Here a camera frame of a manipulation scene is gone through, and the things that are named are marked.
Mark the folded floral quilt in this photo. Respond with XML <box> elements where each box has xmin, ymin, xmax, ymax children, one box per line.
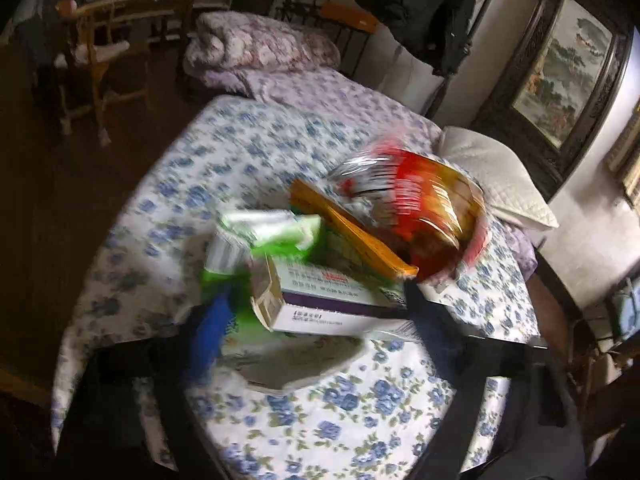
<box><xmin>182</xmin><ymin>10</ymin><xmax>341</xmax><ymax>91</ymax></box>

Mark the folded purple blanket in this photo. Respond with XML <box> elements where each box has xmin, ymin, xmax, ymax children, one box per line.
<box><xmin>505</xmin><ymin>220</ymin><xmax>539</xmax><ymax>272</ymax></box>

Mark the green and white packet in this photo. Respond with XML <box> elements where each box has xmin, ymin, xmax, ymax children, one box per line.
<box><xmin>200</xmin><ymin>208</ymin><xmax>326</xmax><ymax>341</ymax></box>

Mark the white cloth on armchair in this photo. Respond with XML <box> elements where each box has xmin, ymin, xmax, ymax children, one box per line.
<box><xmin>55</xmin><ymin>40</ymin><xmax>131</xmax><ymax>69</ymax></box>

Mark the striped curtain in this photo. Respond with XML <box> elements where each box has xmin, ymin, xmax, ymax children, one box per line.
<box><xmin>604</xmin><ymin>110</ymin><xmax>640</xmax><ymax>202</ymax></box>

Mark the black metal bed frame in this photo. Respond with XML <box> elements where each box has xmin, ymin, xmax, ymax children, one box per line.
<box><xmin>425</xmin><ymin>0</ymin><xmax>508</xmax><ymax>116</ymax></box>

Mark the flat orange box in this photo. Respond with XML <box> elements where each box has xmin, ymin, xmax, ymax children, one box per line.
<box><xmin>320</xmin><ymin>2</ymin><xmax>381</xmax><ymax>34</ymax></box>

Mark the white quilted pillow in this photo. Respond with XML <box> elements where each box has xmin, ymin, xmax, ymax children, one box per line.
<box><xmin>435</xmin><ymin>126</ymin><xmax>560</xmax><ymax>231</ymax></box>

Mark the carved wooden screen with painting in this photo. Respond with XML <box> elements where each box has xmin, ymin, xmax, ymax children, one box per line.
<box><xmin>472</xmin><ymin>0</ymin><xmax>636</xmax><ymax>201</ymax></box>

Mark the long orange medicine box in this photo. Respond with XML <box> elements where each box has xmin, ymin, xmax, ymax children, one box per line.
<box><xmin>289</xmin><ymin>179</ymin><xmax>420</xmax><ymax>281</ymax></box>

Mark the clear plastic bag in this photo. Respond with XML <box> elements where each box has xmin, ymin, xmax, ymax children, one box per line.
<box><xmin>220</xmin><ymin>330</ymin><xmax>376</xmax><ymax>396</ymax></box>

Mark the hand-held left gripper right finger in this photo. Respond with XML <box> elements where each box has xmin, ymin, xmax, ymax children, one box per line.
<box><xmin>404</xmin><ymin>281</ymin><xmax>587</xmax><ymax>480</ymax></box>

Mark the purple floral bed sheet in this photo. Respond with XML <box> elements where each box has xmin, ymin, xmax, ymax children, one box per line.
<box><xmin>240</xmin><ymin>67</ymin><xmax>441</xmax><ymax>132</ymax></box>

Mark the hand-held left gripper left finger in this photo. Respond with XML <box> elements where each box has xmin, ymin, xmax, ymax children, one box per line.
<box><xmin>54</xmin><ymin>284</ymin><xmax>237</xmax><ymax>480</ymax></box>

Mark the large red snack bag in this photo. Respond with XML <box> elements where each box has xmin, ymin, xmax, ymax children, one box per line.
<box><xmin>327</xmin><ymin>137</ymin><xmax>491</xmax><ymax>283</ymax></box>

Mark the blue floral tablecloth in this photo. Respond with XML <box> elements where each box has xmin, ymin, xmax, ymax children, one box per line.
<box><xmin>50</xmin><ymin>95</ymin><xmax>543</xmax><ymax>480</ymax></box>

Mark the wooden armchair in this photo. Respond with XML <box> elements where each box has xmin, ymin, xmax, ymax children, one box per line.
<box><xmin>54</xmin><ymin>0</ymin><xmax>152</xmax><ymax>147</ymax></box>

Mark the light blue plastic basin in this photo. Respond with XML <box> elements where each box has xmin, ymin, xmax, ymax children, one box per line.
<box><xmin>607</xmin><ymin>280</ymin><xmax>640</xmax><ymax>341</ymax></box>

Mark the black jacket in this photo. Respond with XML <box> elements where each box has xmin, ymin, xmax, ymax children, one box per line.
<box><xmin>352</xmin><ymin>0</ymin><xmax>476</xmax><ymax>76</ymax></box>

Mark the white medicine box purple stripe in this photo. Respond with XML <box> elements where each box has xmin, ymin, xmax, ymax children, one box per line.
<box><xmin>250</xmin><ymin>255</ymin><xmax>426</xmax><ymax>343</ymax></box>

